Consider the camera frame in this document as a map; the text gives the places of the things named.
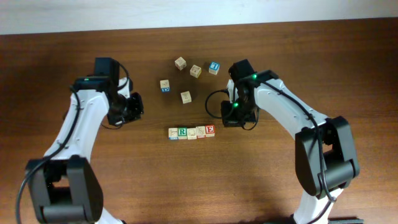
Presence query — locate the red letter E block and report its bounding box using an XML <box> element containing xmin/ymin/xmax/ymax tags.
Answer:
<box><xmin>205</xmin><ymin>124</ymin><xmax>215</xmax><ymax>138</ymax></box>

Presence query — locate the red edged wooden block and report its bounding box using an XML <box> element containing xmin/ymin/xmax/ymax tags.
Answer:
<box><xmin>196</xmin><ymin>126</ymin><xmax>206</xmax><ymax>138</ymax></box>

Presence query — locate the green letter R block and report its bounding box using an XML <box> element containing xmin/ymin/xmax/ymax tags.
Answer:
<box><xmin>178</xmin><ymin>128</ymin><xmax>187</xmax><ymax>139</ymax></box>

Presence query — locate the blue edged wooden block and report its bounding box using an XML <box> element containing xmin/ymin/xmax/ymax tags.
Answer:
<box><xmin>168</xmin><ymin>128</ymin><xmax>178</xmax><ymax>140</ymax></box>

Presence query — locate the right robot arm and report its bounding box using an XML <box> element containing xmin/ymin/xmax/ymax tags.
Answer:
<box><xmin>222</xmin><ymin>70</ymin><xmax>359</xmax><ymax>223</ymax></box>

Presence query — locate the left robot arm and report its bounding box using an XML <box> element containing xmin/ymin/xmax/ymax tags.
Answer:
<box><xmin>22</xmin><ymin>75</ymin><xmax>144</xmax><ymax>223</ymax></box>

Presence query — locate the blue letter E block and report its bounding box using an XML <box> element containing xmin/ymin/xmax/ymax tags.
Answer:
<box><xmin>160</xmin><ymin>80</ymin><xmax>170</xmax><ymax>93</ymax></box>

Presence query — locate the plain wooden picture block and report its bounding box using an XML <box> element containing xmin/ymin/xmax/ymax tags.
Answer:
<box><xmin>180</xmin><ymin>91</ymin><xmax>192</xmax><ymax>104</ymax></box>

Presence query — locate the blue letter T block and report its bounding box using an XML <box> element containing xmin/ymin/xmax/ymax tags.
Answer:
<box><xmin>208</xmin><ymin>62</ymin><xmax>220</xmax><ymax>75</ymax></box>

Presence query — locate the wooden animal picture block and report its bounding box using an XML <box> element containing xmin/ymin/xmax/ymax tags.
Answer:
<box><xmin>190</xmin><ymin>65</ymin><xmax>201</xmax><ymax>78</ymax></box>

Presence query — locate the wooden block top left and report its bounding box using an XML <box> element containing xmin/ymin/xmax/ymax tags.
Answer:
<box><xmin>175</xmin><ymin>57</ymin><xmax>187</xmax><ymax>70</ymax></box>

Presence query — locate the black table clamp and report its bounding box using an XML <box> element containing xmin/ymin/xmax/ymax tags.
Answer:
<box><xmin>327</xmin><ymin>218</ymin><xmax>364</xmax><ymax>224</ymax></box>

